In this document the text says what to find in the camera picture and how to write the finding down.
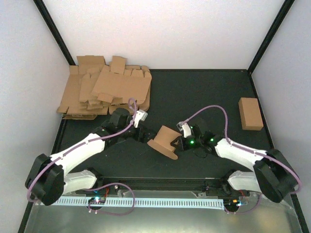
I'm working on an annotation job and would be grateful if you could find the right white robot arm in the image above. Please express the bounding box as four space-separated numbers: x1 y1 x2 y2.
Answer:
171 122 299 203

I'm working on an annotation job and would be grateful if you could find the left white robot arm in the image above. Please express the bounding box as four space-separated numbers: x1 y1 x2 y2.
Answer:
25 108 155 206

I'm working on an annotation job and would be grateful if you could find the folded brown cardboard box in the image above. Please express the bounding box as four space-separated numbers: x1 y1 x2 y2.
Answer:
238 98 263 131

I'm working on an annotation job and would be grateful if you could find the stack of flat cardboard blanks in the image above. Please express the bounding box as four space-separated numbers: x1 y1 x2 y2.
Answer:
56 55 152 120

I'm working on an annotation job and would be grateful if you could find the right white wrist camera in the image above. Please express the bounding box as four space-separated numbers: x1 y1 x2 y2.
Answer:
177 122 192 138

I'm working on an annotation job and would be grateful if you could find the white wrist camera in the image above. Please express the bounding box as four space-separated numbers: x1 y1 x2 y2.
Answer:
133 110 148 128
177 122 192 138

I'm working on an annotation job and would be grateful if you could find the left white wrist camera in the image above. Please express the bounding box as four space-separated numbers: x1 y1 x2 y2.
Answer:
133 110 148 128

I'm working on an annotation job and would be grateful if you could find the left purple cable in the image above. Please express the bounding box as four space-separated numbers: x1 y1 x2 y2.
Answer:
26 98 136 216

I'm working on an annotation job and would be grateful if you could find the purple cable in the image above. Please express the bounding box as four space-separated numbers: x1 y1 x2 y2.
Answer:
26 98 136 216
184 105 303 215

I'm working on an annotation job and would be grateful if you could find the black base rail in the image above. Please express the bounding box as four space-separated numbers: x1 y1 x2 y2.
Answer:
91 177 249 196

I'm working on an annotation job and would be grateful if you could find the light blue slotted cable duct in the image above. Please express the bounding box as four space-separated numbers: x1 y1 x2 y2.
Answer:
55 196 225 211

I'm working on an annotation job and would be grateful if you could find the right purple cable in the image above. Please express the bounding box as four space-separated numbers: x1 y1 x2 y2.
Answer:
184 105 303 215

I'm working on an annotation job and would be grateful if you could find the metal base plate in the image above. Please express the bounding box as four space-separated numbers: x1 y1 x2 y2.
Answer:
19 194 307 233

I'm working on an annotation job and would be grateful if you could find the left black frame post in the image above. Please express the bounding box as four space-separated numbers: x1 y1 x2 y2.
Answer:
33 0 76 66

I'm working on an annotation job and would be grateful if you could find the black frame post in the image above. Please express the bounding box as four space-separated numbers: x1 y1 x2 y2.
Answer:
33 0 76 66
247 0 295 75

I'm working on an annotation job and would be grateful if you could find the right black frame post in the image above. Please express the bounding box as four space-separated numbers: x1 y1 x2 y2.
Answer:
247 0 295 75

